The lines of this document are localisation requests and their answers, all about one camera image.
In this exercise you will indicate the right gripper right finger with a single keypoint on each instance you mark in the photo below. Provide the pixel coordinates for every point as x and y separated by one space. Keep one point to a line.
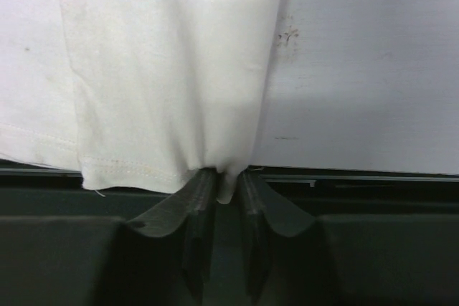
292 257

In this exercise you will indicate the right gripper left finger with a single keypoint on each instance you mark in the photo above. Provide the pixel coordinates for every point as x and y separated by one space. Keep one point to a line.
64 246

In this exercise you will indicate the white t shirt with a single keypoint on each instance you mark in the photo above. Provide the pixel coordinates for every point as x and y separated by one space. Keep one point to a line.
134 93

